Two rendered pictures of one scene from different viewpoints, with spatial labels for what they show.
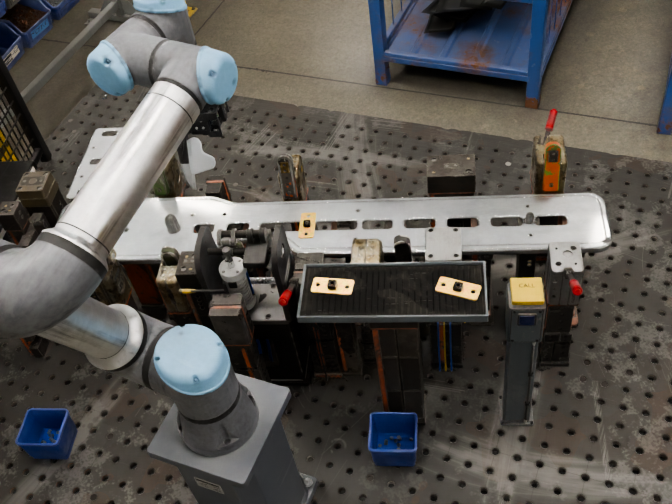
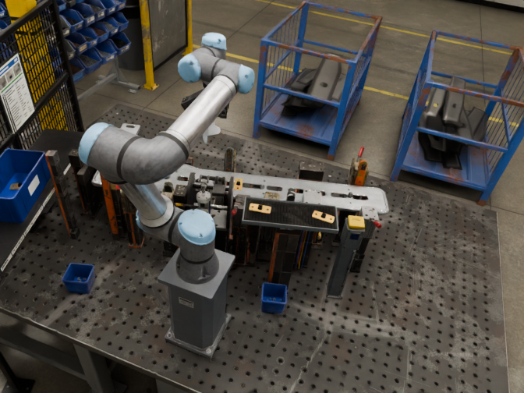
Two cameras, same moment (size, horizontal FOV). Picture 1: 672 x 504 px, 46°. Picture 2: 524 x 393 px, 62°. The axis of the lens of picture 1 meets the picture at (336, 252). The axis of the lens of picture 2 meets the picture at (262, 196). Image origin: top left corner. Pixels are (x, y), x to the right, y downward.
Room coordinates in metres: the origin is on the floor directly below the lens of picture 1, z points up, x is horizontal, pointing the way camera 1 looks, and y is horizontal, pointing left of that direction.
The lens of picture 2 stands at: (-0.19, 0.30, 2.32)
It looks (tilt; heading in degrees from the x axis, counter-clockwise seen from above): 41 degrees down; 347
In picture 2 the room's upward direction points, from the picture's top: 7 degrees clockwise
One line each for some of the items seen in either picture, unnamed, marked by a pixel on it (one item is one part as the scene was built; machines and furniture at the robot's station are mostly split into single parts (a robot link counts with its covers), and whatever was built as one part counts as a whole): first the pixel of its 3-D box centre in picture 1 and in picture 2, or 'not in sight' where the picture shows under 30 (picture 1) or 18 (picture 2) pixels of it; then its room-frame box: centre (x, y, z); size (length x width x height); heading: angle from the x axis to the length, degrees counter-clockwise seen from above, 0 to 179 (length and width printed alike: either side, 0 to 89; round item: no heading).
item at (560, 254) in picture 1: (558, 307); (360, 240); (1.07, -0.48, 0.88); 0.11 x 0.10 x 0.36; 168
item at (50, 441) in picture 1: (49, 435); (79, 278); (1.07, 0.77, 0.74); 0.11 x 0.10 x 0.09; 78
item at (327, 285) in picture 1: (332, 284); (260, 207); (1.02, 0.02, 1.17); 0.08 x 0.04 x 0.01; 71
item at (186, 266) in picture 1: (211, 319); (182, 224); (1.20, 0.32, 0.91); 0.07 x 0.05 x 0.42; 168
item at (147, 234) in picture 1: (316, 224); (242, 184); (1.36, 0.04, 1.00); 1.38 x 0.22 x 0.02; 78
